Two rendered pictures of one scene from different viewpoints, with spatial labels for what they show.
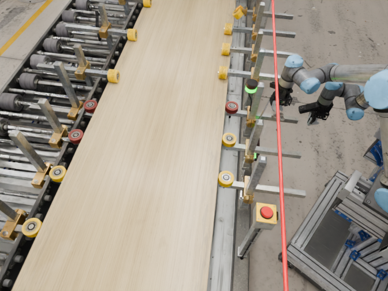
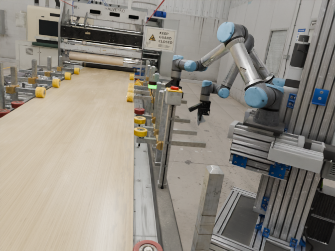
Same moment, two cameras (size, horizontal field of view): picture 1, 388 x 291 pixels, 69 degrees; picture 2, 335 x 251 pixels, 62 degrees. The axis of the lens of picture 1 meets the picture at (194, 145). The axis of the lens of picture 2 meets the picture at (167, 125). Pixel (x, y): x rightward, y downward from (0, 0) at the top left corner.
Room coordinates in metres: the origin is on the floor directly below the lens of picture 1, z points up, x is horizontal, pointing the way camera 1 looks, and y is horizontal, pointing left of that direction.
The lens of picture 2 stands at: (-0.87, 0.07, 1.44)
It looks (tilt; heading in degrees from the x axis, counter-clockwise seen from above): 17 degrees down; 346
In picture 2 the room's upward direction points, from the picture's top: 7 degrees clockwise
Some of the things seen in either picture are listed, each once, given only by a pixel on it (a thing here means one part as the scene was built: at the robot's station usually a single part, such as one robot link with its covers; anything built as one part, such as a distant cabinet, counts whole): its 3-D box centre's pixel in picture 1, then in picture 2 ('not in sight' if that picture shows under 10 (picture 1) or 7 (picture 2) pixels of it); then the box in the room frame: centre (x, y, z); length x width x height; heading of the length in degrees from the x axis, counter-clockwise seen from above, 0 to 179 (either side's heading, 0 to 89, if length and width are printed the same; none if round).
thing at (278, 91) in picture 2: not in sight; (271, 95); (0.55, -0.89, 1.21); 0.13 x 0.12 x 0.14; 119
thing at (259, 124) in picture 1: (250, 149); (157, 124); (0.90, -0.31, 0.88); 0.04 x 0.04 x 0.48; 84
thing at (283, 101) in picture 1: (283, 93); (175, 85); (1.08, -0.45, 1.13); 0.09 x 0.08 x 0.12; 14
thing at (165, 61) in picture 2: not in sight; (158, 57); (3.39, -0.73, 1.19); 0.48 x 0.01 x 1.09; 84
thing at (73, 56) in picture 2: not in sight; (110, 60); (3.55, -0.03, 1.05); 1.43 x 0.12 x 0.12; 84
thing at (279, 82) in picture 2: not in sight; (278, 87); (0.95, -1.21, 1.21); 0.13 x 0.12 x 0.14; 172
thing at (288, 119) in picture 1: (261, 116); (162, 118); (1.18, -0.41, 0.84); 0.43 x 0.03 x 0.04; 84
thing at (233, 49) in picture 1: (261, 52); (156, 93); (1.68, -0.43, 0.95); 0.50 x 0.04 x 0.04; 84
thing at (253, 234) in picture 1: (250, 239); (166, 146); (0.39, -0.26, 0.93); 0.05 x 0.05 x 0.45; 84
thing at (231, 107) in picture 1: (231, 111); (138, 115); (1.20, -0.22, 0.85); 0.08 x 0.08 x 0.11
